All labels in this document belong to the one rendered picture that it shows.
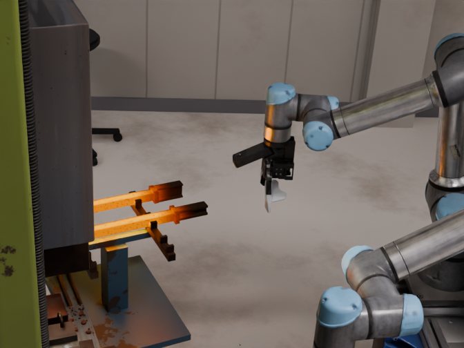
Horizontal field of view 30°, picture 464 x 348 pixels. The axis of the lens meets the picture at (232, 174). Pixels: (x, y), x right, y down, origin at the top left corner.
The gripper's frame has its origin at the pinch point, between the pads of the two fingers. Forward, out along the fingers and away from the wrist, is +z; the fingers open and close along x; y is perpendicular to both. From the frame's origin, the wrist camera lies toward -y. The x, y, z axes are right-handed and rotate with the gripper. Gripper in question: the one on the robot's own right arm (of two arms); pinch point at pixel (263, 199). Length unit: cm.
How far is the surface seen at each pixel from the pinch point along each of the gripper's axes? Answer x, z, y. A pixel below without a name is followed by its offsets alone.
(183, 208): -6.0, -0.3, -23.1
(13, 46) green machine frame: -115, -91, -47
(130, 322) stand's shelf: -21, 27, -37
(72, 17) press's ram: -82, -83, -44
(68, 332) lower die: -64, -6, -49
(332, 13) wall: 249, 31, 66
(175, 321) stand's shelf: -21.1, 27.3, -24.7
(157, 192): 2.3, -0.5, -30.2
